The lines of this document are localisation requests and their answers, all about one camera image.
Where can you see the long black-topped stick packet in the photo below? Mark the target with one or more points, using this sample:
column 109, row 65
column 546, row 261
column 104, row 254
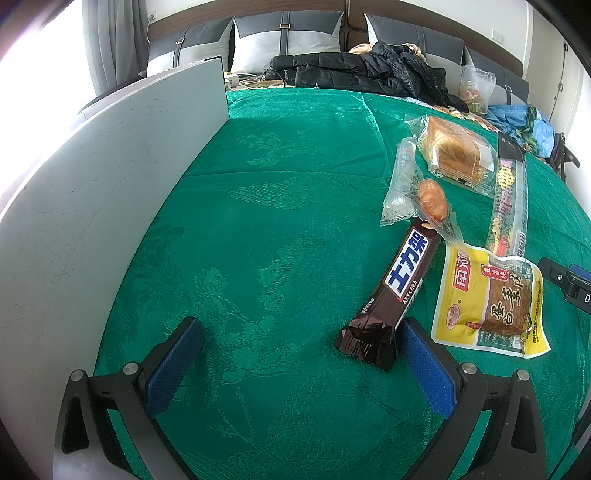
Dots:
column 505, row 194

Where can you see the white cardboard box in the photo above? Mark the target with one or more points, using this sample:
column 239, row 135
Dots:
column 101, row 207

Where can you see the tan patterned cloth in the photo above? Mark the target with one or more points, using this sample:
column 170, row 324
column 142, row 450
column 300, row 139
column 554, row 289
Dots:
column 364, row 47

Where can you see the clear plastic bag of food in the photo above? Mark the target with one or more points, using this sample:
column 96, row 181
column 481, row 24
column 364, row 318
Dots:
column 478, row 90

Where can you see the grey curtain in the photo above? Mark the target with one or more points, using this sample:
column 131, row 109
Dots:
column 120, row 37

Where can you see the clear printed snack packet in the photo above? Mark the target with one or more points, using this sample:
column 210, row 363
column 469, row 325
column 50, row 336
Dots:
column 399, row 184

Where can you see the yellow tofu snack packet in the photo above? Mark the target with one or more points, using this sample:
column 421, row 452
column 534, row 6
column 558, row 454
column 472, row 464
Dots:
column 461, row 295

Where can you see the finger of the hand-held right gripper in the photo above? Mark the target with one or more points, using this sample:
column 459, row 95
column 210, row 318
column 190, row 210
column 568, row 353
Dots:
column 558, row 278
column 582, row 272

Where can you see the black puffer jacket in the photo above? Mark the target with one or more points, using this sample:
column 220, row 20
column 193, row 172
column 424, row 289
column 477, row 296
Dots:
column 360, row 69

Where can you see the round bun clear packet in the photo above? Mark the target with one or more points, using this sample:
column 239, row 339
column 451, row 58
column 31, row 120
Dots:
column 433, row 198

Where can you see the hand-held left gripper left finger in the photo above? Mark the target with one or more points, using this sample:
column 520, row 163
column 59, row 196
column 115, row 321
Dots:
column 178, row 364

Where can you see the brown chocolate bar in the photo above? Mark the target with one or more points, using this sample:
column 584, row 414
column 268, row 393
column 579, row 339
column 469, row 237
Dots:
column 397, row 286

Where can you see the sliced bread packet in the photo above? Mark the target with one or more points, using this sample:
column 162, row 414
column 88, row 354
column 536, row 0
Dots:
column 450, row 147

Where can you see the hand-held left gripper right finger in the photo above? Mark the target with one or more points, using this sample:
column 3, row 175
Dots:
column 425, row 369

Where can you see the black chair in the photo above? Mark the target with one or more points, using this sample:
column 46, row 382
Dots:
column 564, row 154

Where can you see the blue cloth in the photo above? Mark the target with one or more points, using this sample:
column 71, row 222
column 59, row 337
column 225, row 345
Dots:
column 512, row 117

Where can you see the white wall switch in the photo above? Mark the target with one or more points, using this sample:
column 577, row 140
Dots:
column 497, row 34

